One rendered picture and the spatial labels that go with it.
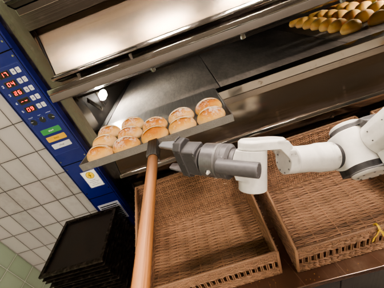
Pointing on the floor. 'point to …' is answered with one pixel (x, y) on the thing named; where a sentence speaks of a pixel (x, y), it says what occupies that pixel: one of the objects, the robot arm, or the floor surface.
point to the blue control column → (67, 158)
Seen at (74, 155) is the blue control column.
